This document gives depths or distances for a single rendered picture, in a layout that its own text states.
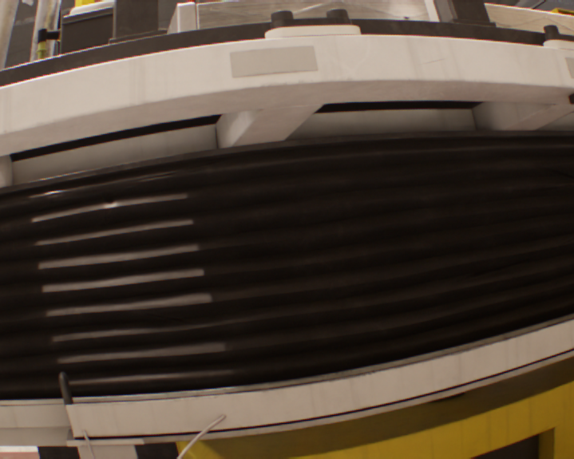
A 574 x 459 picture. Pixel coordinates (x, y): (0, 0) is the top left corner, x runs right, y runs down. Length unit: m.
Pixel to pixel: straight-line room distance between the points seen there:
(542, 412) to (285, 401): 0.67
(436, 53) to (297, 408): 0.50
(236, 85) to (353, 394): 0.45
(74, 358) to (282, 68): 0.55
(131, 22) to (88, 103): 0.14
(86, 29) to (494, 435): 1.09
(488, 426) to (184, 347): 0.62
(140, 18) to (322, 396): 0.57
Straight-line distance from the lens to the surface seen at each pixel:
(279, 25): 1.03
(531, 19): 1.47
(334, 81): 1.02
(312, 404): 1.18
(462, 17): 1.18
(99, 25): 1.45
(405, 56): 1.06
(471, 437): 1.59
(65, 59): 1.03
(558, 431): 1.70
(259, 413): 1.16
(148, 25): 1.05
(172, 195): 1.30
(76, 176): 1.29
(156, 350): 1.29
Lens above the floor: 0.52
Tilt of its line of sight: 4 degrees up
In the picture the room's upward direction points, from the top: 8 degrees counter-clockwise
